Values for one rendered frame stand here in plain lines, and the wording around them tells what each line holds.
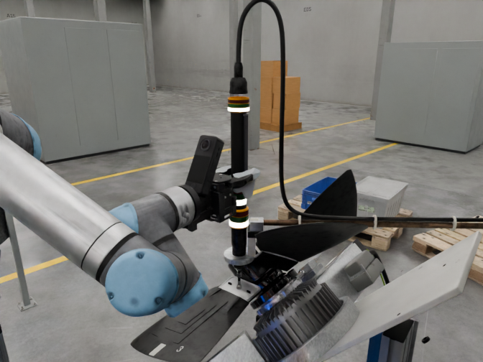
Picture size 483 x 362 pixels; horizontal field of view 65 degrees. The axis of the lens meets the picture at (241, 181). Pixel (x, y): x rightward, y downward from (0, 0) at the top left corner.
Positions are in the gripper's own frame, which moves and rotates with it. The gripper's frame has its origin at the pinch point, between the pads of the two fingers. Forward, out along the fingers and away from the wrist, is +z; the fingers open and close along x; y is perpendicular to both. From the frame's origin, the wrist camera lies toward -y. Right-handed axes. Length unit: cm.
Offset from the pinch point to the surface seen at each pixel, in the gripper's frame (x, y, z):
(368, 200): -60, 110, 272
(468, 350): 44, 150, 167
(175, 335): -1.4, 29.8, -23.1
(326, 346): 22.1, 35.1, -2.2
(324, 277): 10.7, 34.6, 20.6
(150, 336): -7.4, 32.0, -24.6
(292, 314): 12.9, 32.2, -0.9
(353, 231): 24.3, 9.0, 1.4
